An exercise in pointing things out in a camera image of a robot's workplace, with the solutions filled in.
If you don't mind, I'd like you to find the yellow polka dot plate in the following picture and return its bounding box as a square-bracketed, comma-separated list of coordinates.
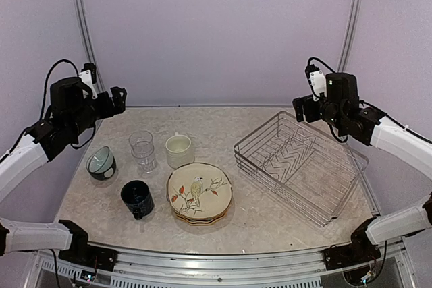
[174, 211, 227, 220]
[175, 215, 225, 226]

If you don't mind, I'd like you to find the aluminium frame post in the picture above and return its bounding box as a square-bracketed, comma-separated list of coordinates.
[337, 0, 362, 71]
[67, 0, 102, 90]

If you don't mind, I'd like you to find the metal wire dish rack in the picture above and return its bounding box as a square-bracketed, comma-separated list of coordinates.
[234, 111, 369, 227]

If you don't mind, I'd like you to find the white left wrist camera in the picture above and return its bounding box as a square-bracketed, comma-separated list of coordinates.
[78, 63, 97, 99]

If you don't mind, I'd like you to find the dark bowl pale blue inside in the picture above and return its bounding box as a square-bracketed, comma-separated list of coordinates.
[86, 146, 117, 181]

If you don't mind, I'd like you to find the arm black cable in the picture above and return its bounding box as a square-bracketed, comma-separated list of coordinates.
[306, 57, 338, 75]
[39, 59, 80, 123]

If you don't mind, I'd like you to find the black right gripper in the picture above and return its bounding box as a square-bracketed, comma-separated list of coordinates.
[292, 94, 344, 130]

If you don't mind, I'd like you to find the front aluminium rail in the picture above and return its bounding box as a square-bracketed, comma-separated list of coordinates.
[30, 233, 409, 288]

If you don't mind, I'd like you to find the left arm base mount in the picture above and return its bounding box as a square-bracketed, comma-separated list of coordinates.
[59, 220, 118, 272]

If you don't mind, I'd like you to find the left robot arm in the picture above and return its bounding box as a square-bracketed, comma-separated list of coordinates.
[1, 77, 127, 264]

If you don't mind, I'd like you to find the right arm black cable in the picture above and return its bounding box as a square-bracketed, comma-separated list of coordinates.
[306, 57, 338, 75]

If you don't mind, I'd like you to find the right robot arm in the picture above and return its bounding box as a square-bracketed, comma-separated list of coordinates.
[292, 65, 431, 264]

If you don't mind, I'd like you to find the white ribbed ceramic mug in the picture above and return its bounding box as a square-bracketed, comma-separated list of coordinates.
[165, 132, 195, 169]

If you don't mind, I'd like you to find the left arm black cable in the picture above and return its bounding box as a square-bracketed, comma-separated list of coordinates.
[39, 59, 80, 123]

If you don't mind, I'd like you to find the dark blue ceramic mug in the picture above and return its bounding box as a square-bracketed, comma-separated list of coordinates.
[121, 180, 155, 220]

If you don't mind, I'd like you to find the clear glass tumbler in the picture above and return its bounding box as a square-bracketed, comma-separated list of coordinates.
[128, 131, 157, 173]

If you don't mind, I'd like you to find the right aluminium frame post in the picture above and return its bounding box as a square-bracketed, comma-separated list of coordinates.
[337, 0, 362, 71]

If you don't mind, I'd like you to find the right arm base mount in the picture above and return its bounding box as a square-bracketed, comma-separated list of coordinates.
[323, 217, 381, 270]

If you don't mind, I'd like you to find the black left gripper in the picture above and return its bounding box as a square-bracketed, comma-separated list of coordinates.
[68, 86, 126, 138]

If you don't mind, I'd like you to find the left aluminium frame post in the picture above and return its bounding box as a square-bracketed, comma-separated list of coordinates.
[67, 0, 102, 90]

